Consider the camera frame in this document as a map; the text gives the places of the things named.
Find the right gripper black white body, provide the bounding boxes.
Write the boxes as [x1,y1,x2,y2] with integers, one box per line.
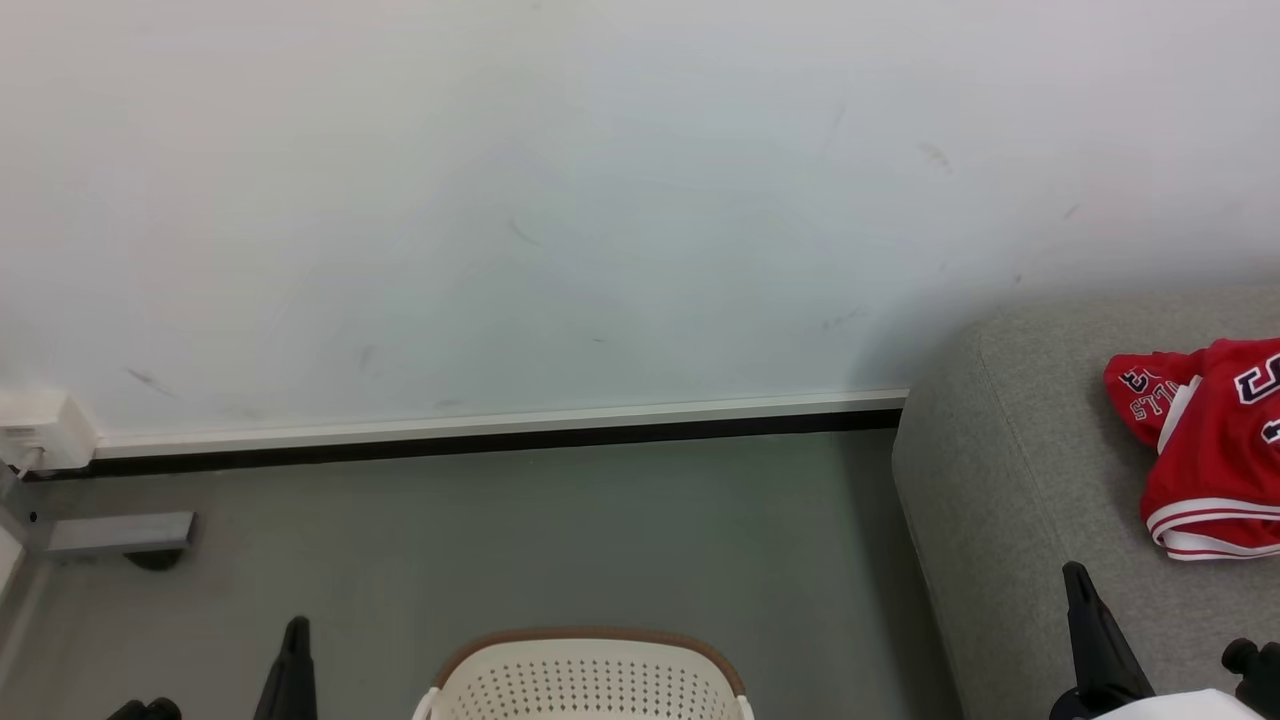
[1048,687,1277,720]

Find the white perforated laundry basket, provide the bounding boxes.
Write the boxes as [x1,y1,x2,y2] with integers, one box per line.
[412,628,756,720]

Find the right gripper black camera box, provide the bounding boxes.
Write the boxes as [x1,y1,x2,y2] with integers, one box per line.
[1221,638,1280,719]

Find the grey fabric sofa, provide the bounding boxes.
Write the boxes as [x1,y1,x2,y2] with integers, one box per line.
[892,285,1280,720]

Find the white wall box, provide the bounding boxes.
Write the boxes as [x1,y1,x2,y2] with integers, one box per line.
[0,390,99,474]

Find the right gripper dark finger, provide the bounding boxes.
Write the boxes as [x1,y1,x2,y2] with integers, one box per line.
[1062,561,1155,714]

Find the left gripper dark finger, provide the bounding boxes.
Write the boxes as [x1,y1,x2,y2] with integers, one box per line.
[253,616,319,720]

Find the grey metal furniture foot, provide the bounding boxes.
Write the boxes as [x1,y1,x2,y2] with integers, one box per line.
[0,468,196,561]

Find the white black baseboard strip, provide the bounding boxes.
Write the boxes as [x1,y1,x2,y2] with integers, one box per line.
[90,388,909,477]

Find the red basketball jersey clothing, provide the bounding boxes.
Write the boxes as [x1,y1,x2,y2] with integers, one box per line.
[1103,338,1280,562]

